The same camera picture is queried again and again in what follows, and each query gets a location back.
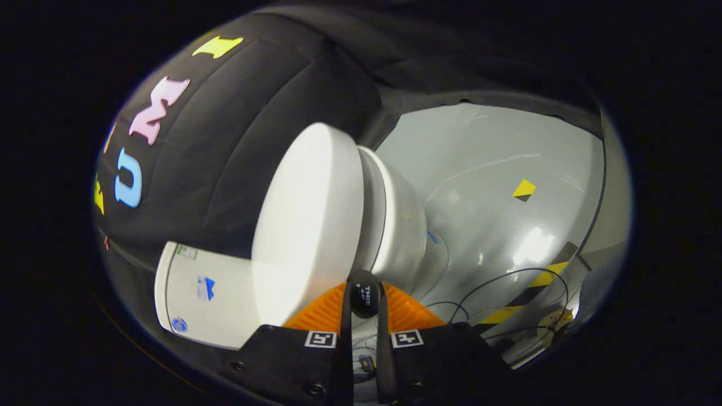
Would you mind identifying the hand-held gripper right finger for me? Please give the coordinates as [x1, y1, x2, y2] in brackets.
[377, 279, 511, 406]

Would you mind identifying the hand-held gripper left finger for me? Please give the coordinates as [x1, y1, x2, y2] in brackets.
[228, 276, 355, 406]

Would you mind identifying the white toilet tank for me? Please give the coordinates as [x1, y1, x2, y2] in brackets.
[154, 241, 266, 350]

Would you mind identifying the yellow black striped floor tape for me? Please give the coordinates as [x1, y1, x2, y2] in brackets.
[474, 241, 579, 333]

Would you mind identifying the black backdrop cloth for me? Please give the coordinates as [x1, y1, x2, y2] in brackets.
[93, 6, 604, 271]

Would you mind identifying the black cable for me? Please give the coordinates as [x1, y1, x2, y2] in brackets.
[426, 267, 571, 340]

